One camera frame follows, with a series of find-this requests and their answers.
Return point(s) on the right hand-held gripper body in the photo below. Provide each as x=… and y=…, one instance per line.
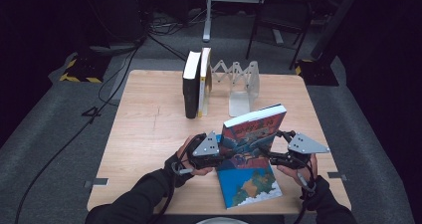
x=302, y=147

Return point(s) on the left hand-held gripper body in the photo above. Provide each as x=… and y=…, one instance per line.
x=205, y=151

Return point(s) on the red illustrated book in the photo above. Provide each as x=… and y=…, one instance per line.
x=249, y=137

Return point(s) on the blue book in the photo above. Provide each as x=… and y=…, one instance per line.
x=245, y=187

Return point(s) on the expandable metal book rack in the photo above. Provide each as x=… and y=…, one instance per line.
x=240, y=98

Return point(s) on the black hardcover book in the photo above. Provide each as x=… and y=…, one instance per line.
x=191, y=91

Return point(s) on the yellow book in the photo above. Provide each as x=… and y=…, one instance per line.
x=204, y=81

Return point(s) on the person's left hand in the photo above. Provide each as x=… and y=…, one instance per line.
x=182, y=157

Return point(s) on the person's right hand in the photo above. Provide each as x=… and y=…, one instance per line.
x=305, y=176

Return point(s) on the grey tape mark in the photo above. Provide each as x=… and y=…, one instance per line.
x=98, y=182
x=336, y=176

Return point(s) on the white rounded object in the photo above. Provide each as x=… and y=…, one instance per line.
x=220, y=221

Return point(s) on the black yellow striped base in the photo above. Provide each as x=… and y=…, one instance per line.
x=318, y=73
x=83, y=71

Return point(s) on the black chair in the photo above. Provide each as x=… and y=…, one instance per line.
x=282, y=15

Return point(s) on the black cabinet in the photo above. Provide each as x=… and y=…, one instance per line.
x=116, y=11

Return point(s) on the grey slanted post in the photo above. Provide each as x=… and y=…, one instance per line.
x=335, y=21

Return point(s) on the white desk frame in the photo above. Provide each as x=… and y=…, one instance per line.
x=207, y=18

